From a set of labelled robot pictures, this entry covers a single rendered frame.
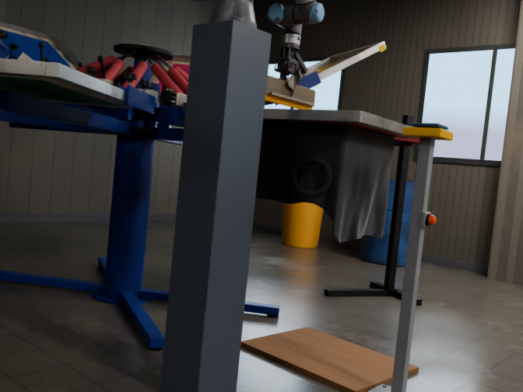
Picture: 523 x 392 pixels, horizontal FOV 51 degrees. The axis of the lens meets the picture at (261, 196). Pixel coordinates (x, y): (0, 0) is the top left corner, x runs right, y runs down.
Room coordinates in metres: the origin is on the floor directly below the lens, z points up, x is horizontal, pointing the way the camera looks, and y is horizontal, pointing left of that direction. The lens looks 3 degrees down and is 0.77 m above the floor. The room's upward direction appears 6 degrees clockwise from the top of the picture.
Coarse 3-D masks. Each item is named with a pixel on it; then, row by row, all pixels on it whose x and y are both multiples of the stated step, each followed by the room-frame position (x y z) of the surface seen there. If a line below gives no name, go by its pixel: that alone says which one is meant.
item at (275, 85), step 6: (270, 78) 2.22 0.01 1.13; (276, 78) 2.26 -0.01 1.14; (270, 84) 2.22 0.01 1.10; (276, 84) 2.25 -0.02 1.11; (282, 84) 2.29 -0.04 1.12; (270, 90) 2.22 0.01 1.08; (276, 90) 2.26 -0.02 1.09; (282, 90) 2.29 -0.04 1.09; (288, 90) 2.32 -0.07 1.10; (300, 90) 2.40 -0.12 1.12; (306, 90) 2.44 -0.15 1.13; (312, 90) 2.48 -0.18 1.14; (294, 96) 2.37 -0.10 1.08; (300, 96) 2.40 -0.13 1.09; (306, 96) 2.44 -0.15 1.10; (312, 96) 2.48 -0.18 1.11; (312, 102) 2.49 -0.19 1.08
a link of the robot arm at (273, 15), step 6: (270, 6) 2.22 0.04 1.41; (276, 6) 2.20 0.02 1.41; (282, 6) 2.20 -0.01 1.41; (288, 6) 2.21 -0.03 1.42; (270, 12) 2.22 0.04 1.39; (276, 12) 2.20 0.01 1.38; (282, 12) 2.19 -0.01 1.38; (288, 12) 2.19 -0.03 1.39; (270, 18) 2.22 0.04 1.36; (276, 18) 2.21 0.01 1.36; (282, 18) 2.21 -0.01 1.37; (288, 18) 2.20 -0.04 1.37; (276, 24) 2.26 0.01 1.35; (282, 24) 2.24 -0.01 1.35; (288, 24) 2.23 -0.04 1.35; (294, 24) 2.22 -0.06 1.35
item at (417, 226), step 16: (416, 128) 1.82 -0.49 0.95; (432, 128) 1.79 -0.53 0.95; (432, 144) 1.85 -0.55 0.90; (432, 160) 1.86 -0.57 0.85; (416, 176) 1.86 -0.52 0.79; (416, 192) 1.85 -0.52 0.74; (416, 208) 1.85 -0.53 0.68; (416, 224) 1.85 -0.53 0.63; (416, 240) 1.84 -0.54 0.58; (416, 256) 1.84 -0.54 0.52; (416, 272) 1.84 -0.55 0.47; (416, 288) 1.86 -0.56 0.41; (400, 320) 1.86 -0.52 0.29; (400, 336) 1.85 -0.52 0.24; (400, 352) 1.85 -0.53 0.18; (400, 368) 1.85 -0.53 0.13; (384, 384) 2.01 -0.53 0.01; (400, 384) 1.84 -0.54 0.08
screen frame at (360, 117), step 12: (288, 120) 2.03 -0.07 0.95; (300, 120) 1.98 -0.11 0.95; (312, 120) 1.94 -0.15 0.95; (324, 120) 1.91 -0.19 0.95; (336, 120) 1.88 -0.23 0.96; (348, 120) 1.85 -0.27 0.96; (360, 120) 1.83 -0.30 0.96; (372, 120) 1.90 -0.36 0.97; (384, 120) 1.98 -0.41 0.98; (396, 132) 2.09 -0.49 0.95
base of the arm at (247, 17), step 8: (224, 0) 1.73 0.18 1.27; (232, 0) 1.72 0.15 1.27; (240, 0) 1.73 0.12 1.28; (248, 0) 1.74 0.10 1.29; (216, 8) 1.74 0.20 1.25; (224, 8) 1.72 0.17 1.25; (232, 8) 1.72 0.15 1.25; (240, 8) 1.72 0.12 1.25; (248, 8) 1.74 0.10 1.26; (216, 16) 1.72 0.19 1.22; (224, 16) 1.71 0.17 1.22; (232, 16) 1.70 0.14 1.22; (240, 16) 1.71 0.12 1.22; (248, 16) 1.73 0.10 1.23; (248, 24) 1.72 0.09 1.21; (256, 24) 1.77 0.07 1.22
